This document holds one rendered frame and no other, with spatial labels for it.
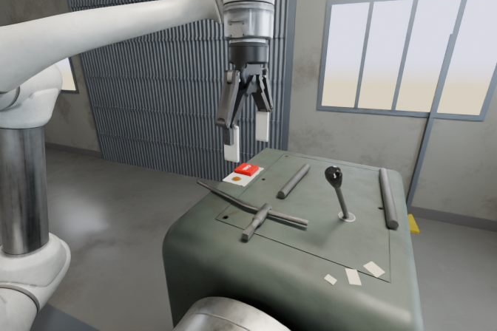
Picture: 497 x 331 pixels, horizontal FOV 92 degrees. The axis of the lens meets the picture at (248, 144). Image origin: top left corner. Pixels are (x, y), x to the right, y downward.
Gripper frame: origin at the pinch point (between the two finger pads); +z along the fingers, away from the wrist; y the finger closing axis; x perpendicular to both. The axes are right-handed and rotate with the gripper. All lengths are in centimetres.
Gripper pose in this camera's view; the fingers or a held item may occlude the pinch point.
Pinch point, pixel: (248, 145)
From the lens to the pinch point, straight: 51.2
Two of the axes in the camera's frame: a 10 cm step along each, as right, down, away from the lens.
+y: -4.7, 3.0, -8.3
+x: 8.8, 1.6, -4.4
